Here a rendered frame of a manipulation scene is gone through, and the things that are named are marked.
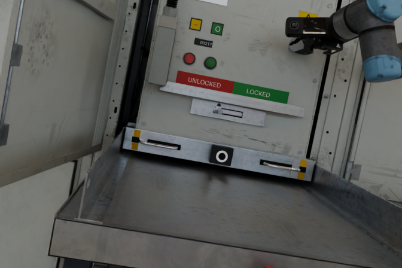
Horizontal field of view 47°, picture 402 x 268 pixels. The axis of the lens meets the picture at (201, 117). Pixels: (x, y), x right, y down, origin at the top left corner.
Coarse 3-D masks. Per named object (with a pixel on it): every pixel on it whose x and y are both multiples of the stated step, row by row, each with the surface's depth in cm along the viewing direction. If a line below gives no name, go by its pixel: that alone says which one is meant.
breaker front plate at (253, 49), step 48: (192, 0) 125; (240, 0) 126; (288, 0) 127; (336, 0) 128; (192, 48) 126; (240, 48) 127; (144, 96) 126; (192, 96) 127; (288, 96) 129; (240, 144) 129; (288, 144) 130
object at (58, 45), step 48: (0, 0) 68; (48, 0) 85; (96, 0) 106; (0, 48) 68; (48, 48) 90; (96, 48) 118; (0, 96) 69; (48, 96) 94; (96, 96) 126; (0, 144) 73; (48, 144) 99; (96, 144) 131
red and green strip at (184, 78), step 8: (184, 72) 126; (176, 80) 126; (184, 80) 126; (192, 80) 126; (200, 80) 127; (208, 80) 127; (216, 80) 127; (224, 80) 127; (208, 88) 127; (216, 88) 127; (224, 88) 127; (232, 88) 128; (240, 88) 128; (248, 88) 128; (256, 88) 128; (264, 88) 128; (248, 96) 128; (256, 96) 128; (264, 96) 128; (272, 96) 129; (280, 96) 129
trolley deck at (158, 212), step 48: (144, 192) 88; (192, 192) 96; (240, 192) 106; (288, 192) 117; (96, 240) 64; (144, 240) 65; (192, 240) 66; (240, 240) 69; (288, 240) 74; (336, 240) 80
